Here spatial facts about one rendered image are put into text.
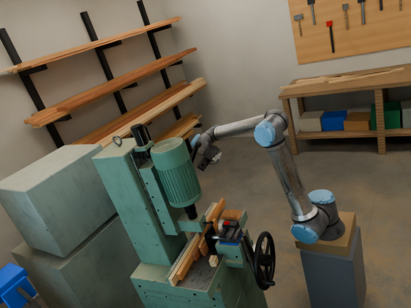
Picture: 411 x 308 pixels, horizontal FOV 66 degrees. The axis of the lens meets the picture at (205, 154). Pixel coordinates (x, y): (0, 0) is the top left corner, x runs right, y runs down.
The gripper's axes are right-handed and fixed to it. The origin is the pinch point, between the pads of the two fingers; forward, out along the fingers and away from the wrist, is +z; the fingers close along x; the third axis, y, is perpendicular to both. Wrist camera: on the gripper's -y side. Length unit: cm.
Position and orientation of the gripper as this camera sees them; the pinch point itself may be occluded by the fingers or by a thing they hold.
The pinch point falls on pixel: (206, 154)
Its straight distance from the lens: 170.5
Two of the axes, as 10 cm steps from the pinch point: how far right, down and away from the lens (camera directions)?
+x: 8.7, 4.7, -1.5
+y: 4.8, -8.8, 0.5
